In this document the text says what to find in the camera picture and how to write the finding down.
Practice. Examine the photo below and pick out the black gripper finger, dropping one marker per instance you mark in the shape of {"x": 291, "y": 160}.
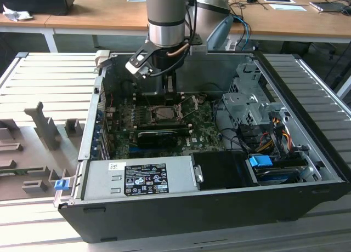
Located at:
{"x": 166, "y": 83}
{"x": 175, "y": 83}

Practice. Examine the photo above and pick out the small square CPU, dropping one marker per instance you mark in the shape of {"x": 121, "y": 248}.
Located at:
{"x": 166, "y": 113}

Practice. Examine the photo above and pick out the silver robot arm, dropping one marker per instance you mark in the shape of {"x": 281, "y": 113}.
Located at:
{"x": 164, "y": 11}

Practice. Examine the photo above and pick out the black RAM slot bank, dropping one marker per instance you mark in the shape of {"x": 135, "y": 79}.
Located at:
{"x": 161, "y": 125}
{"x": 156, "y": 100}

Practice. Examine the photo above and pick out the CPU socket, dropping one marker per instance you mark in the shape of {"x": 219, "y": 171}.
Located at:
{"x": 150, "y": 113}

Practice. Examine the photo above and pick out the round coin battery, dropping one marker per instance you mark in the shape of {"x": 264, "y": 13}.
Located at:
{"x": 202, "y": 100}

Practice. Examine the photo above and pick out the green motherboard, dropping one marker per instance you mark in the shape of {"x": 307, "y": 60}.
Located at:
{"x": 203, "y": 126}

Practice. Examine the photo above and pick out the black graphics card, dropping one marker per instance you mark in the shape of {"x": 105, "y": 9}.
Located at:
{"x": 156, "y": 139}

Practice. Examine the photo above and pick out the beige case latch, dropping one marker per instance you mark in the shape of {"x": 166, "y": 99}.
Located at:
{"x": 102, "y": 57}

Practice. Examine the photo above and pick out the silver disk bay cage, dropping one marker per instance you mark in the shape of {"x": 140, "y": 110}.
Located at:
{"x": 241, "y": 105}

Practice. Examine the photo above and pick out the silver optical drive bay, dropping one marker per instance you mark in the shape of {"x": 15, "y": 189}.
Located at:
{"x": 248, "y": 71}

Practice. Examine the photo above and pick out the wooden office desk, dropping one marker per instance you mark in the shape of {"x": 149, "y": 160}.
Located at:
{"x": 38, "y": 20}
{"x": 109, "y": 13}

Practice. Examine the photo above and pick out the black connector bundle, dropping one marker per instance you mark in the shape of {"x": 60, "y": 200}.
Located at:
{"x": 248, "y": 134}

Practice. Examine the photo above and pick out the white barcode sticker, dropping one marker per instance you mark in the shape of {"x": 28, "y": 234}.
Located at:
{"x": 116, "y": 166}

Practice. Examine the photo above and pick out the black power supply label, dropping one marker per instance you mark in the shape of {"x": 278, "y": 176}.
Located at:
{"x": 146, "y": 178}

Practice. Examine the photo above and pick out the blue disk carrier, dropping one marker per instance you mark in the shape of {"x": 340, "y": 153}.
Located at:
{"x": 259, "y": 162}

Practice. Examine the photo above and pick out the silver power supply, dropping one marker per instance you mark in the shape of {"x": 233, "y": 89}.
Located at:
{"x": 98, "y": 183}

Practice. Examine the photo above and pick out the black open PC case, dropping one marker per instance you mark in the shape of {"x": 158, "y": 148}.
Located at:
{"x": 192, "y": 216}

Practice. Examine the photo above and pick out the dark hard disk drive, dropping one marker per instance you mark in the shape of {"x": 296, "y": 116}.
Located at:
{"x": 279, "y": 175}

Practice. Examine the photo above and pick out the black computer box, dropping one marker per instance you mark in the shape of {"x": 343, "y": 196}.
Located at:
{"x": 35, "y": 0}

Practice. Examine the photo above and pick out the blue plastic case clip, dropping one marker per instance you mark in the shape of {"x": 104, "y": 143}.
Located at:
{"x": 61, "y": 185}

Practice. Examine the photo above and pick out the grey parts rack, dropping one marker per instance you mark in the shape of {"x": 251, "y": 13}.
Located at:
{"x": 35, "y": 153}

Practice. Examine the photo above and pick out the crumpled white paper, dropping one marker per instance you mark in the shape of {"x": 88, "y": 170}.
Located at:
{"x": 16, "y": 15}

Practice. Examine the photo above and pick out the green RAM stick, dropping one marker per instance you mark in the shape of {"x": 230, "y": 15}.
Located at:
{"x": 24, "y": 171}

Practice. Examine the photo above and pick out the grey notebook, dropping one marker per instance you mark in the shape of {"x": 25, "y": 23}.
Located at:
{"x": 329, "y": 6}

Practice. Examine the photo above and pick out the black camera bracket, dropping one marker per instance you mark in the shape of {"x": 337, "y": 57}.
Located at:
{"x": 146, "y": 48}

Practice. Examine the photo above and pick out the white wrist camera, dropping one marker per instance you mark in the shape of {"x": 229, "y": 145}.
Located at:
{"x": 135, "y": 67}

